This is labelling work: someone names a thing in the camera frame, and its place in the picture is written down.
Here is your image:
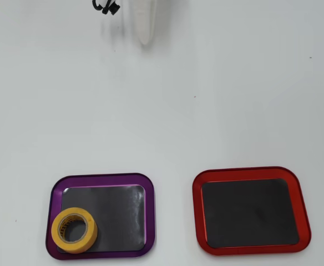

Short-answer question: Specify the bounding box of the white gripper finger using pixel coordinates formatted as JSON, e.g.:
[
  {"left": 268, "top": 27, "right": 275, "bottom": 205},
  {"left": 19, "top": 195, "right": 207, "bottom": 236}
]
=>
[{"left": 130, "top": 0, "right": 159, "bottom": 47}]

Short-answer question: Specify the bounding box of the yellow masking tape roll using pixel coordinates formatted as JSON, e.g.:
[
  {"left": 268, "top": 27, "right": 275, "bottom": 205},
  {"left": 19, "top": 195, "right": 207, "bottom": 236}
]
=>
[{"left": 50, "top": 207, "right": 98, "bottom": 254}]

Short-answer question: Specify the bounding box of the purple metal tray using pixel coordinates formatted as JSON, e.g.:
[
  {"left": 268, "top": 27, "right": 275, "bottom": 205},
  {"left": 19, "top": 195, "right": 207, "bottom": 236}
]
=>
[{"left": 45, "top": 172, "right": 155, "bottom": 260}]

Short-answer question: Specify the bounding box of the red metal tray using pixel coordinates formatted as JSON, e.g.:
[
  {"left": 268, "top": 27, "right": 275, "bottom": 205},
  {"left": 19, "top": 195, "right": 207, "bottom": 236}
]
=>
[{"left": 191, "top": 166, "right": 312, "bottom": 255}]

